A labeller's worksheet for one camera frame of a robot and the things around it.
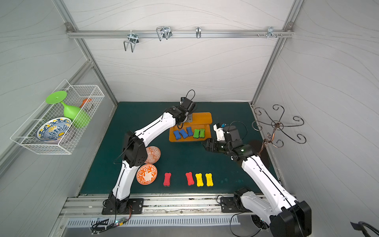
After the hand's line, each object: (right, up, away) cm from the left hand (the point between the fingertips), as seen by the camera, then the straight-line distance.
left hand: (188, 115), depth 92 cm
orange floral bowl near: (-23, -33, -10) cm, 42 cm away
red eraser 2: (+2, -36, -12) cm, 38 cm away
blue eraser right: (0, -10, +9) cm, 13 cm away
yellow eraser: (+7, -36, -12) cm, 38 cm away
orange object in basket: (-56, +8, -15) cm, 58 cm away
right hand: (+11, -14, -14) cm, 23 cm away
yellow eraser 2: (+12, -36, -12) cm, 40 cm away
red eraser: (-11, -36, -12) cm, 40 cm away
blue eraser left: (-8, -13, +6) cm, 16 cm away
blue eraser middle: (-3, -12, +6) cm, 14 cm away
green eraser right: (+9, -12, +7) cm, 16 cm away
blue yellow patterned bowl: (-56, -6, -31) cm, 64 cm away
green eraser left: (+6, -12, +8) cm, 15 cm away
